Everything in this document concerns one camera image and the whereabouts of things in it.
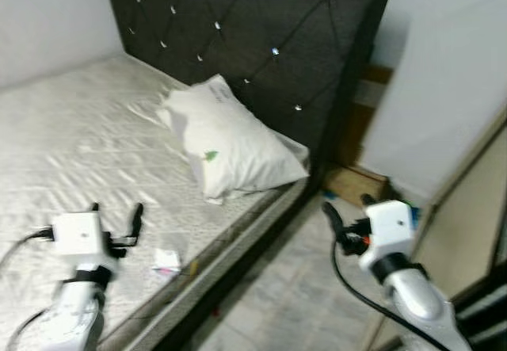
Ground small white paper wrapper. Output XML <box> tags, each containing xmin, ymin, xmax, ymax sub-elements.
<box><xmin>152</xmin><ymin>248</ymin><xmax>181</xmax><ymax>277</ymax></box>

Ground white pillow with green tree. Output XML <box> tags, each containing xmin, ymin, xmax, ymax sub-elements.
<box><xmin>156</xmin><ymin>74</ymin><xmax>310</xmax><ymax>205</ymax></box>

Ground brown cardboard box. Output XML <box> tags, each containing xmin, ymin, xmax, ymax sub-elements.
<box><xmin>323</xmin><ymin>165</ymin><xmax>389</xmax><ymax>205</ymax></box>

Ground white quilted mattress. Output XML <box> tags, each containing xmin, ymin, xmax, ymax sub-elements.
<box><xmin>0</xmin><ymin>54</ymin><xmax>310</xmax><ymax>351</ymax></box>

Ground dark tufted headboard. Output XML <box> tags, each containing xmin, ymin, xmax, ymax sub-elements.
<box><xmin>103</xmin><ymin>0</ymin><xmax>395</xmax><ymax>181</ymax></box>

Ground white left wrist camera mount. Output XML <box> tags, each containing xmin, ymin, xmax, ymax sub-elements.
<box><xmin>51</xmin><ymin>212</ymin><xmax>120</xmax><ymax>277</ymax></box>

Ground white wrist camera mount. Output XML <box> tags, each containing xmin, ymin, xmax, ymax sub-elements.
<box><xmin>51</xmin><ymin>212</ymin><xmax>120</xmax><ymax>277</ymax></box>
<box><xmin>360</xmin><ymin>200</ymin><xmax>417</xmax><ymax>273</ymax></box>

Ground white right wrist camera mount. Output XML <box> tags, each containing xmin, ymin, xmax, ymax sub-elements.
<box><xmin>360</xmin><ymin>200</ymin><xmax>417</xmax><ymax>273</ymax></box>

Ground beige wardrobe with dark frame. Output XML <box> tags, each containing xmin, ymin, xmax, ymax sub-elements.
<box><xmin>412</xmin><ymin>117</ymin><xmax>507</xmax><ymax>344</ymax></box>

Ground dark bed frame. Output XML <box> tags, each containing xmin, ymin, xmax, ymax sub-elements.
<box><xmin>151</xmin><ymin>181</ymin><xmax>322</xmax><ymax>351</ymax></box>

